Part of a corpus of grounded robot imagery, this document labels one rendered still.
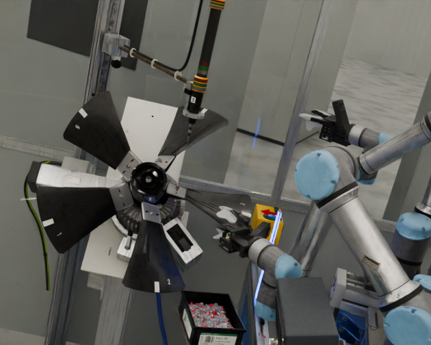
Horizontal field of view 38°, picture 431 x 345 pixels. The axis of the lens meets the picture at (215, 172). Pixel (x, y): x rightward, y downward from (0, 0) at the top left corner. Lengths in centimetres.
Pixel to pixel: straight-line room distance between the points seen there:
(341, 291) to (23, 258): 155
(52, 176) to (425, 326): 130
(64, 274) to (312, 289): 162
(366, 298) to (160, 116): 100
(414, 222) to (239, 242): 66
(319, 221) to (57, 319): 161
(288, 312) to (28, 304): 198
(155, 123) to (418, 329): 129
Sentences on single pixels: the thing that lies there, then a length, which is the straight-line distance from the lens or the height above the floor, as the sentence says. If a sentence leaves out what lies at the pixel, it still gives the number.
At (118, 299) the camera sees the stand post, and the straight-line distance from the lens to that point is 236.
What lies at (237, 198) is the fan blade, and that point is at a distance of 213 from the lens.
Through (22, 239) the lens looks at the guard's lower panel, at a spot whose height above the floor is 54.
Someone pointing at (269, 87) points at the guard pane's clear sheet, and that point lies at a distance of 271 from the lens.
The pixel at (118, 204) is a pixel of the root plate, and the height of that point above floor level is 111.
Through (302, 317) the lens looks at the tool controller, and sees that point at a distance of 139.
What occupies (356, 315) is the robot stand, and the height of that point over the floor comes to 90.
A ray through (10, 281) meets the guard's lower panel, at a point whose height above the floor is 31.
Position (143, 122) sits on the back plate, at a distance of 241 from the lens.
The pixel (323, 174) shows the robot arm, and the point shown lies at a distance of 154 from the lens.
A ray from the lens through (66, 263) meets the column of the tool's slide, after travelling 288.
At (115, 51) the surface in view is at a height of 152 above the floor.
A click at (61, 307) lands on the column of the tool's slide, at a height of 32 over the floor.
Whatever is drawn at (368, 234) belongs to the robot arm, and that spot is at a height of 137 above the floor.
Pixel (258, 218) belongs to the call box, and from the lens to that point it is 234.
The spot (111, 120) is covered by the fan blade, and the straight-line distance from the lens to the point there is 212.
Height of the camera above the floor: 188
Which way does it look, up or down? 17 degrees down
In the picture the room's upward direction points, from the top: 13 degrees clockwise
